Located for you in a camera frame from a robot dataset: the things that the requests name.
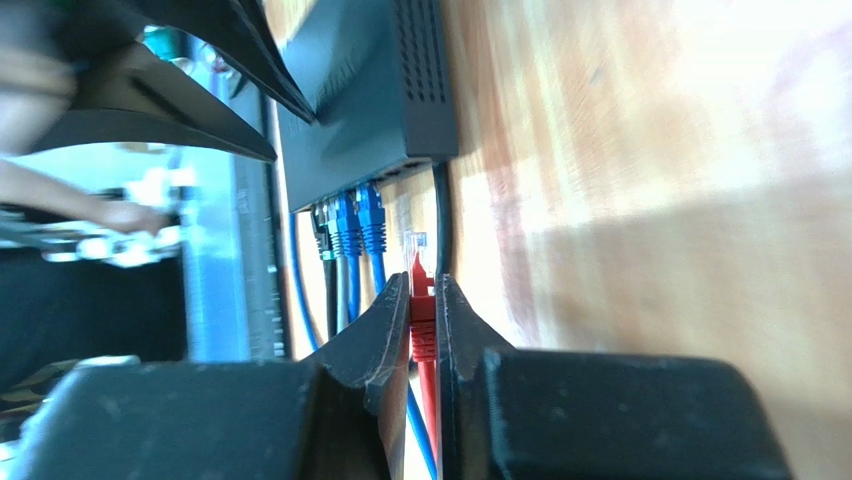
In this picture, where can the black network switch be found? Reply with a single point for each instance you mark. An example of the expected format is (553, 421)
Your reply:
(377, 75)

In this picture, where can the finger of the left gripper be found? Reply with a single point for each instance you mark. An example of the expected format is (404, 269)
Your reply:
(131, 95)
(240, 32)

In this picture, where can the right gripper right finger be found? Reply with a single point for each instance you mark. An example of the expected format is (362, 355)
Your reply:
(512, 413)

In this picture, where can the person in black shirt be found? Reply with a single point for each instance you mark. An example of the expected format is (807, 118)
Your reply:
(53, 312)

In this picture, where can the aluminium frame rail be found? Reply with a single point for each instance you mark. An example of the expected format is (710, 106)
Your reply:
(233, 259)

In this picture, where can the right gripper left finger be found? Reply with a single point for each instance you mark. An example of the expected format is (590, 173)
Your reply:
(340, 413)

